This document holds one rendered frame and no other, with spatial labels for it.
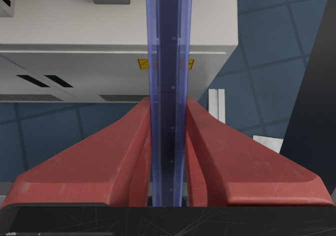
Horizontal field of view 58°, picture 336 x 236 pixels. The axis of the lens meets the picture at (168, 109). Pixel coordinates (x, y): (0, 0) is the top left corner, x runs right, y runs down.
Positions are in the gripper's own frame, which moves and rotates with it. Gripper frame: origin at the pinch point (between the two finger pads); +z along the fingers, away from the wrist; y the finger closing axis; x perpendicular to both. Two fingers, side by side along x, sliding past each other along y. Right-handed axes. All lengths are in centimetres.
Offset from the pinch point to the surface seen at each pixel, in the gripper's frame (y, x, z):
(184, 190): -0.9, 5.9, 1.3
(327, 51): -8.0, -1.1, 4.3
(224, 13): -7.8, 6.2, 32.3
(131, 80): 8, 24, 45
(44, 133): 41, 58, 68
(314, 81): -7.9, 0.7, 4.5
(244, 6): -27, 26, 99
